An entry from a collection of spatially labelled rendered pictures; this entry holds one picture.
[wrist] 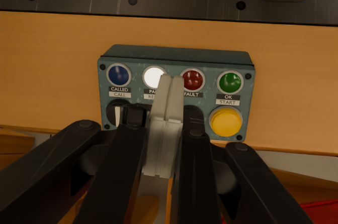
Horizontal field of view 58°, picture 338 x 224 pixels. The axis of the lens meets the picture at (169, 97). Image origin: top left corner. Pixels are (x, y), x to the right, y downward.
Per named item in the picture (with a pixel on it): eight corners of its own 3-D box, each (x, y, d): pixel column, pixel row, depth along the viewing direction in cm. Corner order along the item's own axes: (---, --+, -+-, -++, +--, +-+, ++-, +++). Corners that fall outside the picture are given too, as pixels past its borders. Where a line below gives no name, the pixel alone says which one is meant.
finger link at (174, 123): (166, 119, 13) (183, 122, 13) (172, 74, 20) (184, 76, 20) (156, 178, 14) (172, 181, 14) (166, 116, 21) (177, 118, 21)
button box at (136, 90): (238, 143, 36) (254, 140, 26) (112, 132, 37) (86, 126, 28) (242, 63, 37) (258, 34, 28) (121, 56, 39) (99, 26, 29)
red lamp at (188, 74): (202, 91, 29) (203, 88, 28) (179, 90, 29) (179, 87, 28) (204, 73, 29) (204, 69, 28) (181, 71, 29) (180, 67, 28)
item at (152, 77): (166, 89, 29) (165, 86, 28) (144, 87, 30) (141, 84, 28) (168, 70, 30) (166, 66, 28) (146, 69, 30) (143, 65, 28)
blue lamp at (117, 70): (131, 86, 30) (127, 83, 28) (108, 85, 30) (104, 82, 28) (133, 68, 30) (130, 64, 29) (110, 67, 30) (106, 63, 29)
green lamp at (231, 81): (240, 94, 29) (242, 91, 27) (217, 92, 29) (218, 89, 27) (241, 75, 29) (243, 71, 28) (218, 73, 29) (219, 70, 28)
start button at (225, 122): (238, 133, 30) (239, 140, 29) (209, 131, 31) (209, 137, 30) (242, 107, 29) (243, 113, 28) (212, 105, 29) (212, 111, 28)
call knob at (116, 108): (134, 123, 31) (131, 129, 30) (109, 121, 32) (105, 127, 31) (133, 101, 30) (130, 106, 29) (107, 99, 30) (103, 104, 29)
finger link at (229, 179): (178, 157, 12) (256, 170, 12) (180, 107, 16) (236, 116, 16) (173, 190, 12) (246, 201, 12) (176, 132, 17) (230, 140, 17)
